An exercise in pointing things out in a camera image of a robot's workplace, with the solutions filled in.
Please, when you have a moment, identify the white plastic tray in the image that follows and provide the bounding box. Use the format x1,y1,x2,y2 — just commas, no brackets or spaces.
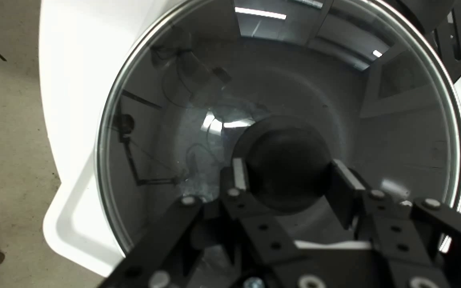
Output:
41,154,131,278

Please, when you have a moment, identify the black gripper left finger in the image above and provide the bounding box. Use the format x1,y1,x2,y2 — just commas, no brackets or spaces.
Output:
219,158,301,266

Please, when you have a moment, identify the round white table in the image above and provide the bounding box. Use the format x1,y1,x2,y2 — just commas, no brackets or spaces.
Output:
38,0,182,182

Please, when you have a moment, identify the glass lid with black knob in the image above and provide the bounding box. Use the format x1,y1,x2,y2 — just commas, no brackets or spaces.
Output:
97,0,461,250

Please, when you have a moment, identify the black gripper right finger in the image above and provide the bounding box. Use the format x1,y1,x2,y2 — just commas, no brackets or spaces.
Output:
325,160,433,267

